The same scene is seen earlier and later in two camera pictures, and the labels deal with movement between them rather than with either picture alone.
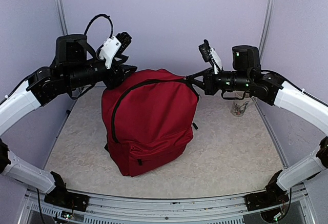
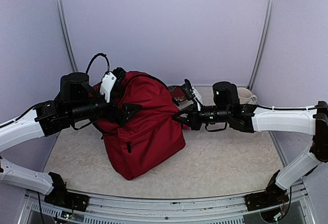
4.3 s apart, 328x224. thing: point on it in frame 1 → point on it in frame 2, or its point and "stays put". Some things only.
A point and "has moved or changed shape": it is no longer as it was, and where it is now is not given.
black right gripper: [209, 85] → [194, 121]
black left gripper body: [113, 80] → [113, 115]
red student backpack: [148, 119] has moved or changed shape
